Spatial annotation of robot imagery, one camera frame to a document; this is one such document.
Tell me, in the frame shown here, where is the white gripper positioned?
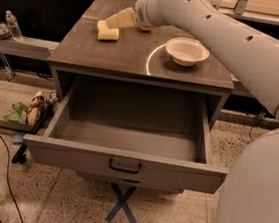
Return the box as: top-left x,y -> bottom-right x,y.
105,0 -> 167,29

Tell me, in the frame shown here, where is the yellow sponge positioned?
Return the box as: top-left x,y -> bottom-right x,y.
97,19 -> 120,41

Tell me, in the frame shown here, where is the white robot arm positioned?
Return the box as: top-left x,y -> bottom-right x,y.
106,0 -> 279,223

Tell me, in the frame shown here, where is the grey drawer cabinet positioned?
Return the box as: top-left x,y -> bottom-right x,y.
33,0 -> 244,199

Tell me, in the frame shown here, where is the open grey top drawer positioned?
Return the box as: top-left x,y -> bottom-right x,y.
25,78 -> 227,193

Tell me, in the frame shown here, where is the orange fruit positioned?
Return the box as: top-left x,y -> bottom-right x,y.
139,26 -> 152,32

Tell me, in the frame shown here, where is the white bowl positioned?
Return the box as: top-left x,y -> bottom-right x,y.
165,37 -> 210,67

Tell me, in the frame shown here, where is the clear plastic water bottle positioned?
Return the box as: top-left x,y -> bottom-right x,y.
5,10 -> 23,41

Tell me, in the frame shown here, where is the small round container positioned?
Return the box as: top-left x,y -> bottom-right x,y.
0,23 -> 10,38

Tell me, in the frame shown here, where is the green bag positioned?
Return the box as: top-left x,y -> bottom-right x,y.
4,102 -> 28,125

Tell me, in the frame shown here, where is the black tripod leg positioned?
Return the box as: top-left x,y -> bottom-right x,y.
11,105 -> 52,164

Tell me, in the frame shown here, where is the blue tape cross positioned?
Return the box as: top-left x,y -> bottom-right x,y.
105,183 -> 136,223

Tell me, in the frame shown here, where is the black drawer handle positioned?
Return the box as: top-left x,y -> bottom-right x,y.
108,159 -> 142,174

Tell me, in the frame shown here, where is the black floor cable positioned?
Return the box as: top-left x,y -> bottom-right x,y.
0,99 -> 40,223

